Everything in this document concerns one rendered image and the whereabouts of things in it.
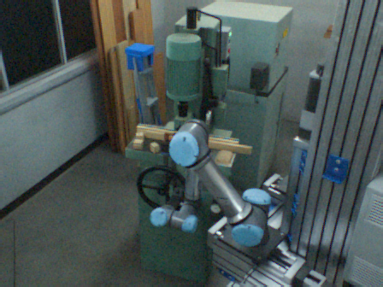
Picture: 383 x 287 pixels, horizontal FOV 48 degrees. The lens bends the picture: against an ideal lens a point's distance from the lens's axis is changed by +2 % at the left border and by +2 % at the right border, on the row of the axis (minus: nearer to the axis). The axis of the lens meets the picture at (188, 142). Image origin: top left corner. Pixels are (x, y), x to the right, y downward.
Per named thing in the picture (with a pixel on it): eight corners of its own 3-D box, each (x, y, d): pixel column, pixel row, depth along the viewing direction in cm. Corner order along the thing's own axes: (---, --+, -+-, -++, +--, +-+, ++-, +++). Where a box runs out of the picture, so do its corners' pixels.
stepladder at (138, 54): (142, 188, 356) (120, 49, 301) (156, 172, 376) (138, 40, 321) (159, 191, 349) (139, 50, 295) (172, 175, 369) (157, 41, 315)
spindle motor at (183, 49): (162, 99, 222) (161, 40, 206) (172, 87, 236) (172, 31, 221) (194, 103, 218) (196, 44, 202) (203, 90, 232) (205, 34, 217)
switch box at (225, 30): (215, 59, 241) (217, 31, 233) (219, 53, 249) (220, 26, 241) (226, 60, 239) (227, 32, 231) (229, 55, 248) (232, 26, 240)
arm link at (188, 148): (273, 221, 174) (197, 115, 161) (268, 246, 161) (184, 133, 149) (249, 230, 180) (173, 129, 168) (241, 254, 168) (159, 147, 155)
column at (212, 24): (173, 139, 265) (173, 23, 228) (183, 124, 283) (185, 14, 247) (208, 145, 259) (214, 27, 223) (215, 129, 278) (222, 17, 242)
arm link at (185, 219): (201, 207, 183) (177, 202, 185) (193, 224, 173) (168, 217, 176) (200, 221, 187) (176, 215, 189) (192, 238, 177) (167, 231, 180)
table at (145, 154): (118, 166, 230) (117, 157, 227) (138, 140, 255) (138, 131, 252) (226, 186, 216) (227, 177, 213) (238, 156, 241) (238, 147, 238)
